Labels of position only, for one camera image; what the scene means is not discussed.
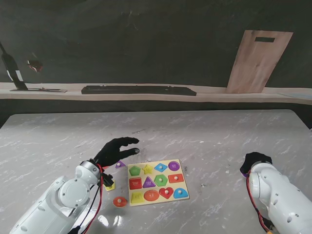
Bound dark wine bottle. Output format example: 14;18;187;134
0;42;29;90

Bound red cable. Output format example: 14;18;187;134
245;170;275;231
84;164;105;234

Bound wooden cutting board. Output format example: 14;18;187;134
225;30;294;94

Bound long black tray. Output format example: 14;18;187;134
81;85;197;97

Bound light wooden shelf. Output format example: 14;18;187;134
0;82;312;105

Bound orange rectangle puzzle piece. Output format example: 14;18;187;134
168;173;184;184

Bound red heart puzzle piece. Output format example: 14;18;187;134
158;187;174;200

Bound wine glass with red wine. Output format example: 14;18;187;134
26;52;48;91

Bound green hexagon puzzle piece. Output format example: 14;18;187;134
154;174;169;188

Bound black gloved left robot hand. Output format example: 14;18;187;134
94;137;140;168

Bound black cable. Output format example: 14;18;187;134
70;182;103;234

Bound blue diamond puzzle piece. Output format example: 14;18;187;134
154;162;169;173

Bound blue semicircle puzzle piece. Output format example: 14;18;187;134
173;188;190;200

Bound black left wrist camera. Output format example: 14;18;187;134
101;172;115;187

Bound orange oval puzzle piece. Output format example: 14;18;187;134
113;196;128;208

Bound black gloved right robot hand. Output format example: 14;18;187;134
239;152;273;175

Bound wooden shape puzzle board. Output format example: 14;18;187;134
127;159;190;207

